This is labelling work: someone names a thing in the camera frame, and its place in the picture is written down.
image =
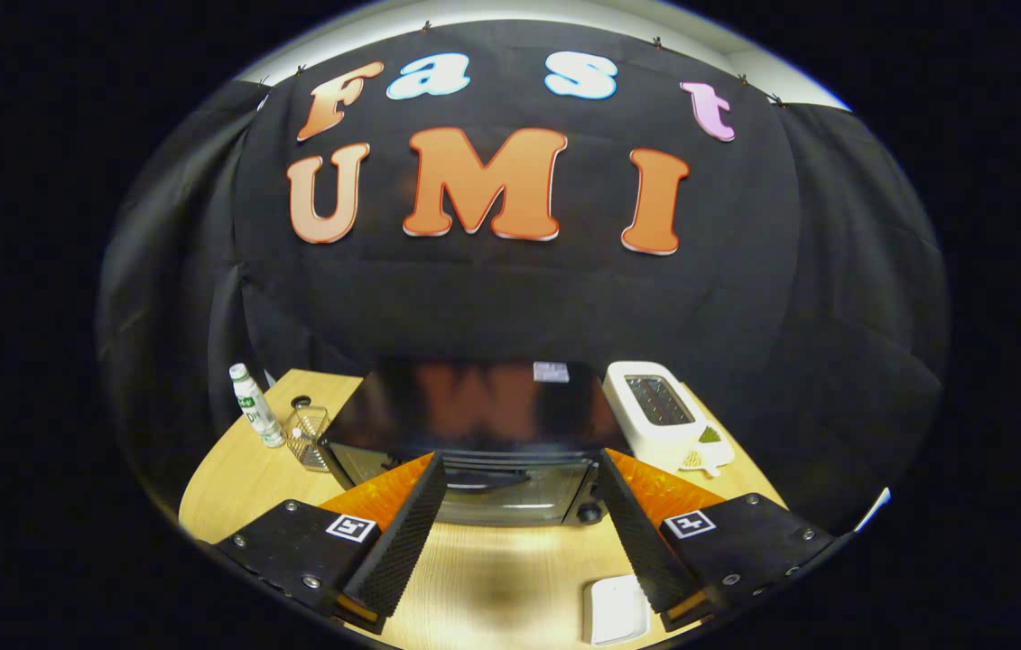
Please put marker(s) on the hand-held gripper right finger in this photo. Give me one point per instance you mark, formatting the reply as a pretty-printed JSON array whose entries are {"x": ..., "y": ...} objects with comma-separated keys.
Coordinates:
[{"x": 632, "y": 533}]

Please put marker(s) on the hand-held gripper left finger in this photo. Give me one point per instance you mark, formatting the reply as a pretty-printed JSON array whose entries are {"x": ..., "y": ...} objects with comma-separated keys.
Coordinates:
[{"x": 411, "y": 533}]

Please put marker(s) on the black toaster oven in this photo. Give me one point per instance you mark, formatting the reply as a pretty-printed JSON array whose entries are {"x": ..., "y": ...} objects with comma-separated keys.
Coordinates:
[{"x": 510, "y": 406}]

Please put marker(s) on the white pop-up toaster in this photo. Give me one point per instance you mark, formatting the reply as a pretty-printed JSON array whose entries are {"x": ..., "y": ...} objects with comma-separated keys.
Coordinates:
[{"x": 654, "y": 433}]

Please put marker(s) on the white rectangular tray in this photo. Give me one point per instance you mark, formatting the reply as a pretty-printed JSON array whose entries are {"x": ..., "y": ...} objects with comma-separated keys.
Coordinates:
[{"x": 616, "y": 609}]

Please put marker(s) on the white divided bean dish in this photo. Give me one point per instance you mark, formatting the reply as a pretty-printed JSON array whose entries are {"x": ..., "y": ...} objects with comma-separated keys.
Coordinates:
[{"x": 698, "y": 460}]

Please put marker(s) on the clear glass jar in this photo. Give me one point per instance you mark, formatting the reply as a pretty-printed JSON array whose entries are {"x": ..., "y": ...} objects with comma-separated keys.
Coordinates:
[{"x": 307, "y": 438}]

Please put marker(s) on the small black round lid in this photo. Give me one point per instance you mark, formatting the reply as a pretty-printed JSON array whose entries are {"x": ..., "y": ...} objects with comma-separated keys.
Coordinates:
[{"x": 301, "y": 402}]

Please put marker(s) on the white bottle with green label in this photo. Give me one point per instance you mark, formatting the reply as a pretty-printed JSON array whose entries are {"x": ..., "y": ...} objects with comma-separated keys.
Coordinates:
[{"x": 255, "y": 411}]

